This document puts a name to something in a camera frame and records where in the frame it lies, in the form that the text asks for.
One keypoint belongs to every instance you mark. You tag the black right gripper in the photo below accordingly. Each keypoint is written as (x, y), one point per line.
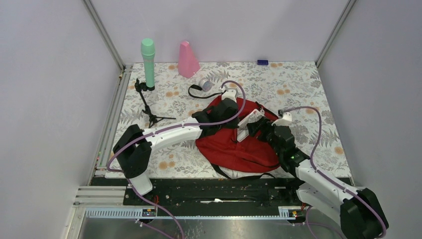
(263, 124)

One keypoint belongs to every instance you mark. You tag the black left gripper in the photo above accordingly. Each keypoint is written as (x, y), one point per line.
(235, 124)

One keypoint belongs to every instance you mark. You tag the clear packaged stationery card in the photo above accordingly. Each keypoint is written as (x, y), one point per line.
(242, 131)

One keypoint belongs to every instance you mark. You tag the clear glitter jar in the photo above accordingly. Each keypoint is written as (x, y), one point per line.
(205, 85)

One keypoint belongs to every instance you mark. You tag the red backpack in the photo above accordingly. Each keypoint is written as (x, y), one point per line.
(250, 155)

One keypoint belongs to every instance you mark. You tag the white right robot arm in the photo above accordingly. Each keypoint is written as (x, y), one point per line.
(357, 211)

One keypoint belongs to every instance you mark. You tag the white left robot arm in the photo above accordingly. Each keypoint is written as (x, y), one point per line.
(135, 148)

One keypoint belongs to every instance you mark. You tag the small blue block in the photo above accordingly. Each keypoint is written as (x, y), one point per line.
(262, 62)

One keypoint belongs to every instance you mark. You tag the pink cone block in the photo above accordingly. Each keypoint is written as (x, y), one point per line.
(188, 65)

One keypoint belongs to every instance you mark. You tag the floral table mat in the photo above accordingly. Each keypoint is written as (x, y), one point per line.
(279, 85)

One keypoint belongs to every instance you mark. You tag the green toy microphone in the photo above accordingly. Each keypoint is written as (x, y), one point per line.
(148, 55)

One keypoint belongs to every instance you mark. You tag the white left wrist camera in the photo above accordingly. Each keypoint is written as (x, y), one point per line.
(228, 93)

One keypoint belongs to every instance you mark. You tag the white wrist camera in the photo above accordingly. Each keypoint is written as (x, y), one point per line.
(285, 119)
(228, 93)

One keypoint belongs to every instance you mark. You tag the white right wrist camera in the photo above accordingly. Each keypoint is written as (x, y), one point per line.
(285, 119)

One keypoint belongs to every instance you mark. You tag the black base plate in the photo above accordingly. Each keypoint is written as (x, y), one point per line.
(225, 198)

